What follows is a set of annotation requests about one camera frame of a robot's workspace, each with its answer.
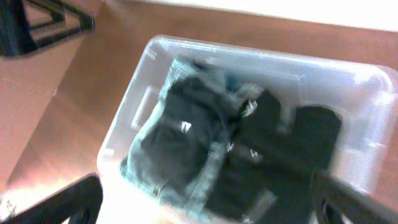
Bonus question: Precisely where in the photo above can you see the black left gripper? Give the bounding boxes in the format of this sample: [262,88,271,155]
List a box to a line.
[1,0,95,57]

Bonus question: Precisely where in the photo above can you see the clear plastic storage bin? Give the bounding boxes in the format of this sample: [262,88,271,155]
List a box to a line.
[97,35,397,208]

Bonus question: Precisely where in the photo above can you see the teal towel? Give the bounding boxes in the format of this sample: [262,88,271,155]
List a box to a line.
[225,75,239,92]

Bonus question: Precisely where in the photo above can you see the light blue jeans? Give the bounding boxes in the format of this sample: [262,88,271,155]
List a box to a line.
[119,57,265,222]

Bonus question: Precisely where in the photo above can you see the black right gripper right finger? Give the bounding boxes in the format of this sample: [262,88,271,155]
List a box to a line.
[312,170,397,224]

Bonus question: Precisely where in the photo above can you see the black garment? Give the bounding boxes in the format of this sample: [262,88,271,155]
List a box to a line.
[205,90,342,223]
[141,77,234,188]

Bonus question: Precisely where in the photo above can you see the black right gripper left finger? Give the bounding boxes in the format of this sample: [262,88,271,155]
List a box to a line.
[2,174,103,224]

